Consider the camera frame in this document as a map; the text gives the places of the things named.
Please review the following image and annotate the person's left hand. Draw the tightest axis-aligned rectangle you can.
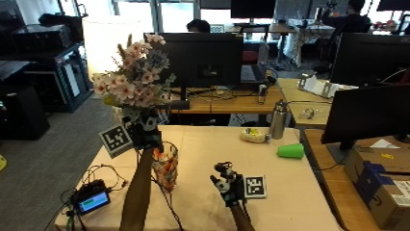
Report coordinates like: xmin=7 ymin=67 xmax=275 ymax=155
xmin=122 ymin=108 xmax=166 ymax=153

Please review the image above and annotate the person's right hand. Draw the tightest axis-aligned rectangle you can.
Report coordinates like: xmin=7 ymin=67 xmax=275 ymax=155
xmin=210 ymin=161 xmax=247 ymax=208

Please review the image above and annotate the pink artificial flower bouquet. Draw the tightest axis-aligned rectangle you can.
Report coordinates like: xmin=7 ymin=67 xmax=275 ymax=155
xmin=90 ymin=33 xmax=178 ymax=129

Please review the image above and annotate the white marker cube on right glove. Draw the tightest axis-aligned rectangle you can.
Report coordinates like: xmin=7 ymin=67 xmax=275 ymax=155
xmin=243 ymin=174 xmax=268 ymax=200

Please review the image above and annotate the white marker cube on glove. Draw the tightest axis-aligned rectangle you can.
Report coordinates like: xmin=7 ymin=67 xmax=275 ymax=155
xmin=243 ymin=174 xmax=268 ymax=200
xmin=98 ymin=123 xmax=135 ymax=160

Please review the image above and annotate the clear glass vase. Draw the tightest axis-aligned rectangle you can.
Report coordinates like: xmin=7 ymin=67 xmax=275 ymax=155
xmin=152 ymin=141 xmax=180 ymax=193

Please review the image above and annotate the green plastic cup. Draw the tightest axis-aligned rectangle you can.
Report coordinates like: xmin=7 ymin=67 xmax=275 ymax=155
xmin=276 ymin=142 xmax=307 ymax=160

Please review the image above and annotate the silver metal water bottle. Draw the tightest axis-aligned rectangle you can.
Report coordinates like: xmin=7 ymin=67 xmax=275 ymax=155
xmin=270 ymin=99 xmax=291 ymax=141

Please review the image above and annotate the small silver can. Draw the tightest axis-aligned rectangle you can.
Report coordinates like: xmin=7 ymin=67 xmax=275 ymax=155
xmin=256 ymin=84 xmax=270 ymax=105

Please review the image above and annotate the wooden side desk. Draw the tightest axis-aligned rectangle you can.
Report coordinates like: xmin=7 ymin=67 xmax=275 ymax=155
xmin=301 ymin=128 xmax=410 ymax=231

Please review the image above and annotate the white marker cube on left glove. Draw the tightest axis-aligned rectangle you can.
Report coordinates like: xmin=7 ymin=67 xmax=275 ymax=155
xmin=98 ymin=123 xmax=135 ymax=160

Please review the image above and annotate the clear glass jar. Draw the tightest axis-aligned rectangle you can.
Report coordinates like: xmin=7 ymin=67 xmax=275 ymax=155
xmin=300 ymin=107 xmax=319 ymax=120

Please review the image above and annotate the light wooden desk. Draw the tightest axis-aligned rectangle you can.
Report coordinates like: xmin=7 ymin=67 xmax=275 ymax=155
xmin=278 ymin=77 xmax=335 ymax=129

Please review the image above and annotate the small black screen device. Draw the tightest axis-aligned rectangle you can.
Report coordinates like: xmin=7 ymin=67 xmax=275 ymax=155
xmin=71 ymin=179 xmax=112 ymax=217

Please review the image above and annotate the black laptop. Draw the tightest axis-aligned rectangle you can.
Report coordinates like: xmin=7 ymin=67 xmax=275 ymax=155
xmin=240 ymin=63 xmax=275 ymax=90

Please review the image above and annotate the black computer monitor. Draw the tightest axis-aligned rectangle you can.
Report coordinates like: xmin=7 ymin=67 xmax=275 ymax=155
xmin=147 ymin=32 xmax=246 ymax=111

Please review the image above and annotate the white cardboard holder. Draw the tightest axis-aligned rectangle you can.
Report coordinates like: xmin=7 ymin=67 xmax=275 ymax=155
xmin=296 ymin=72 xmax=360 ymax=99

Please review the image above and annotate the cardboard box with blue tape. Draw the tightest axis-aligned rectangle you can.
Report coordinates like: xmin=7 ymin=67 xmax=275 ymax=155
xmin=344 ymin=146 xmax=410 ymax=231

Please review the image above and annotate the black monitor on stand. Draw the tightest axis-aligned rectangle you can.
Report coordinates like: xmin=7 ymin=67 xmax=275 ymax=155
xmin=321 ymin=84 xmax=410 ymax=165

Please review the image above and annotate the large black monitor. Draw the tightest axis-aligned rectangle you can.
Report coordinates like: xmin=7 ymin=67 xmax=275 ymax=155
xmin=329 ymin=32 xmax=410 ymax=89

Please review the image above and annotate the black computer tower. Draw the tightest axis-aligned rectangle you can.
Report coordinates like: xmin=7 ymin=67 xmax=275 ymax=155
xmin=0 ymin=84 xmax=53 ymax=141

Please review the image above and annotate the black background monitor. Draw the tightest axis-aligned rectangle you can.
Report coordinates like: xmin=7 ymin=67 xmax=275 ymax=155
xmin=230 ymin=0 xmax=279 ymax=24

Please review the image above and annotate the black equipment rack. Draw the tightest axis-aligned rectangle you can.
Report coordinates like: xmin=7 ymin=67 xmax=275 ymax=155
xmin=0 ymin=23 xmax=95 ymax=114

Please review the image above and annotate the black cable on left glove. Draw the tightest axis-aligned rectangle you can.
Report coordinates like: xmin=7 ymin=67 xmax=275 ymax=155
xmin=151 ymin=150 xmax=186 ymax=231

